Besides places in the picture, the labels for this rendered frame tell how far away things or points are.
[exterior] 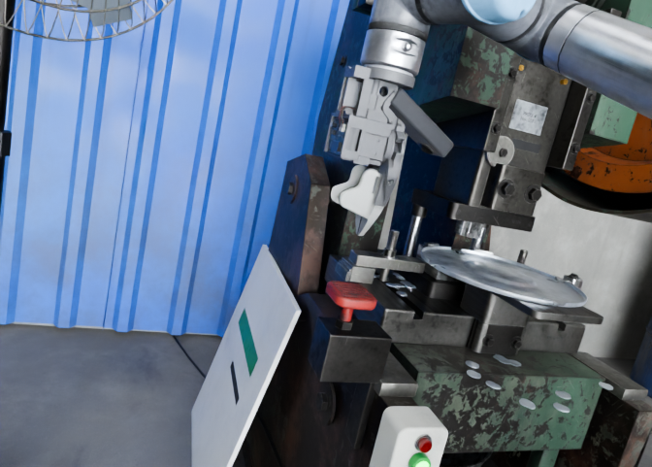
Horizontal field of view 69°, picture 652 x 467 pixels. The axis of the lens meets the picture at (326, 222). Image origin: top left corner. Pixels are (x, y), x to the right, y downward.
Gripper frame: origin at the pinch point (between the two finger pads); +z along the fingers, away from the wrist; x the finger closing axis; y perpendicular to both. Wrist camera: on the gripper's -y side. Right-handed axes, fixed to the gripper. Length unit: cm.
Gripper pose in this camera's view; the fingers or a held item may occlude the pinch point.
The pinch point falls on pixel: (366, 226)
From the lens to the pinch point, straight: 64.8
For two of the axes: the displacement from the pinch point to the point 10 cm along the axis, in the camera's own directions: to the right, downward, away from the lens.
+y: -9.3, -1.4, -3.4
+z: -2.2, 9.6, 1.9
